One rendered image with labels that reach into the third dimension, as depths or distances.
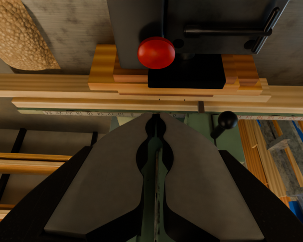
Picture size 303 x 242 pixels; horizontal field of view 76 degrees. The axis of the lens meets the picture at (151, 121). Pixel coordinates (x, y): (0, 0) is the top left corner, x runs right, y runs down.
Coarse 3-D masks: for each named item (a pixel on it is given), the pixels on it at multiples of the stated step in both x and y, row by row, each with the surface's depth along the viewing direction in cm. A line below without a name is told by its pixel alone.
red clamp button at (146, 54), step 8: (144, 40) 15; (152, 40) 14; (160, 40) 14; (168, 40) 15; (144, 48) 15; (152, 48) 15; (160, 48) 15; (168, 48) 15; (144, 56) 15; (152, 56) 15; (160, 56) 15; (168, 56) 15; (144, 64) 16; (152, 64) 16; (160, 64) 16; (168, 64) 16
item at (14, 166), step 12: (24, 132) 268; (96, 132) 271; (0, 156) 205; (12, 156) 205; (24, 156) 206; (36, 156) 206; (48, 156) 207; (60, 156) 207; (72, 156) 208; (0, 168) 212; (12, 168) 211; (24, 168) 209; (36, 168) 207; (48, 168) 206; (0, 180) 235; (0, 192) 229; (0, 204) 183; (0, 216) 181
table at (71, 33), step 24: (24, 0) 24; (48, 0) 24; (72, 0) 24; (96, 0) 24; (48, 24) 27; (72, 24) 27; (96, 24) 27; (288, 24) 26; (72, 48) 30; (264, 48) 29; (288, 48) 29; (24, 72) 36; (48, 72) 35; (72, 72) 35; (264, 72) 34; (288, 72) 33
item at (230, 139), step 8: (184, 120) 28; (192, 120) 26; (200, 120) 26; (208, 120) 26; (216, 120) 26; (200, 128) 26; (208, 128) 26; (208, 136) 25; (224, 136) 25; (232, 136) 25; (216, 144) 25; (224, 144) 25; (232, 144) 25; (240, 144) 25; (232, 152) 24; (240, 152) 24; (240, 160) 24
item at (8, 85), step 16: (0, 80) 35; (16, 80) 35; (32, 80) 35; (48, 80) 35; (64, 80) 35; (80, 80) 35; (0, 96) 36; (16, 96) 36; (32, 96) 35; (48, 96) 35; (64, 96) 35; (80, 96) 35; (96, 96) 35; (112, 96) 35; (128, 96) 34; (224, 96) 33; (240, 96) 33; (256, 96) 33
